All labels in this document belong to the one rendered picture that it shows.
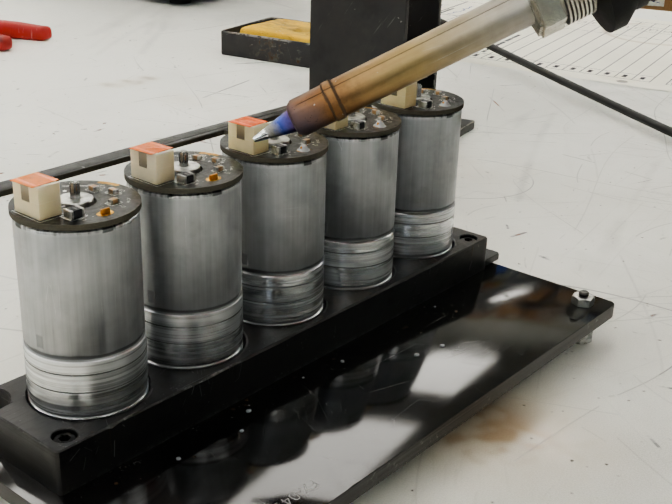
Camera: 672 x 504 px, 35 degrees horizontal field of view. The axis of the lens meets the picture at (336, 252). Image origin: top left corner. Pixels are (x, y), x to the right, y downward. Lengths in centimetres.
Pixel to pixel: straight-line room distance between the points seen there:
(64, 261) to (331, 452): 7
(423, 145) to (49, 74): 33
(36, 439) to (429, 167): 13
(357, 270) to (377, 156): 3
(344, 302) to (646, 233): 15
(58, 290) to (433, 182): 12
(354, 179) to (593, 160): 21
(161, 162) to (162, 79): 35
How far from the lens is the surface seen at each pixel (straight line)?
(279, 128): 22
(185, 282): 22
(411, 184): 28
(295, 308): 25
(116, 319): 21
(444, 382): 25
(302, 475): 21
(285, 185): 24
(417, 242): 29
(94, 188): 21
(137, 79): 57
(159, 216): 22
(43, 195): 20
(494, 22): 21
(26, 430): 22
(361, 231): 26
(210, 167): 23
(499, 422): 26
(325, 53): 46
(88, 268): 20
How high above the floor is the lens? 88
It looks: 23 degrees down
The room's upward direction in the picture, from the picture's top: 2 degrees clockwise
